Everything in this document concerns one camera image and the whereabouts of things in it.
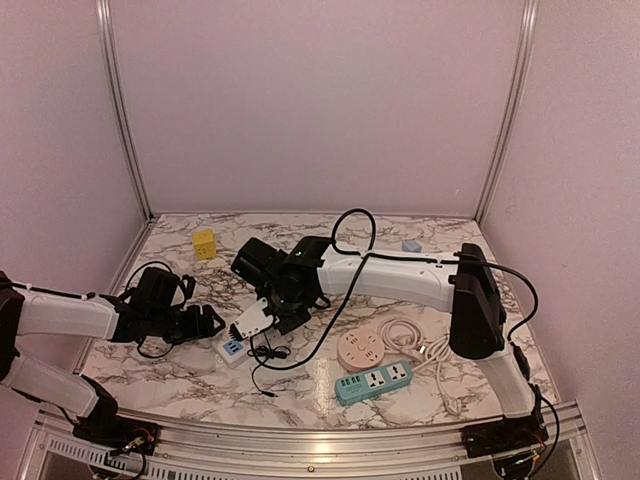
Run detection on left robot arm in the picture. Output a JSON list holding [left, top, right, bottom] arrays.
[[1, 262, 225, 445]]

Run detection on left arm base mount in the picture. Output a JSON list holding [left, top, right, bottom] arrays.
[[72, 378, 159, 455]]

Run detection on aluminium frame post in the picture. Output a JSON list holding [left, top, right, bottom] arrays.
[[474, 0, 540, 225], [96, 0, 154, 224]]

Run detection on pink round power socket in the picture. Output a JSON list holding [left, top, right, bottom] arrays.
[[337, 328, 385, 373]]

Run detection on left aluminium frame post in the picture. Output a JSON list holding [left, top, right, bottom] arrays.
[[96, 0, 154, 224]]

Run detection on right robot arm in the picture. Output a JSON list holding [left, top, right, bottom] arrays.
[[229, 234, 542, 448]]

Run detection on teal power strip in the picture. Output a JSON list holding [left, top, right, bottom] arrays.
[[334, 360, 414, 406]]

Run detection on aluminium front rail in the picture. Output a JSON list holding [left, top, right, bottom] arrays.
[[8, 401, 604, 479]]

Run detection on black power adapter with cable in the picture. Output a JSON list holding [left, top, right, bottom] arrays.
[[248, 333, 291, 398]]

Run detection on yellow cube power socket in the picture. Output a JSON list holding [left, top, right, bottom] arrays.
[[192, 229, 218, 261]]

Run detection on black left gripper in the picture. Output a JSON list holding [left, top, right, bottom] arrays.
[[148, 304, 226, 346]]

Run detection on white multicolour power strip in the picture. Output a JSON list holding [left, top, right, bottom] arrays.
[[212, 337, 249, 369]]

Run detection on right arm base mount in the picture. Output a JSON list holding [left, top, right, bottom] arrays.
[[461, 413, 549, 458]]

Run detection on white teal strip cable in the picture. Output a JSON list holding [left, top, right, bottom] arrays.
[[412, 329, 474, 416]]

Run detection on light blue USB charger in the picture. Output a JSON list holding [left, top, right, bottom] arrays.
[[401, 239, 422, 253]]

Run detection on right aluminium frame post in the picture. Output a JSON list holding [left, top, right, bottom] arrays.
[[474, 0, 540, 225]]

